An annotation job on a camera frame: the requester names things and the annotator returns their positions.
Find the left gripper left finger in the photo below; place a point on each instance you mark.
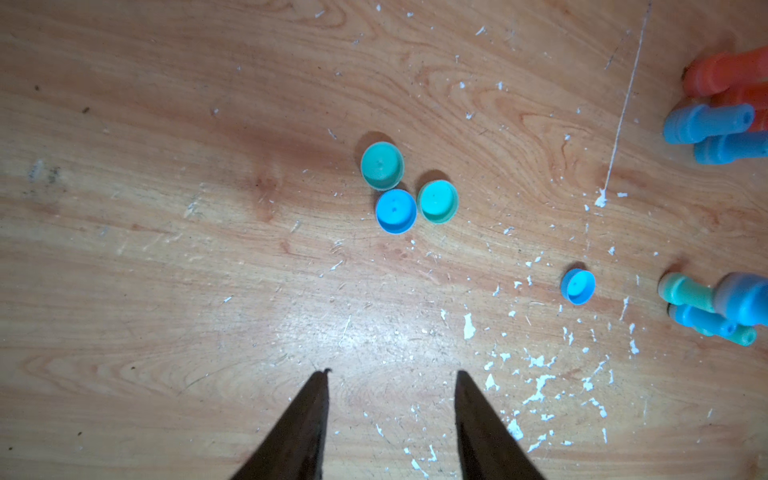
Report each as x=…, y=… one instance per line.
x=294, y=448

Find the red stamp body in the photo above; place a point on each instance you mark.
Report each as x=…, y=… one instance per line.
x=755, y=95
x=717, y=73

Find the blue stamp cap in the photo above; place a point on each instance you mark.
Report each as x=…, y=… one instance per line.
x=578, y=286
x=396, y=211

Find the green stamp cap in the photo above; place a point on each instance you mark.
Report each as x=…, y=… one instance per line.
x=382, y=166
x=438, y=201

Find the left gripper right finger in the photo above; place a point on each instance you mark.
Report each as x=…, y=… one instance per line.
x=486, y=449

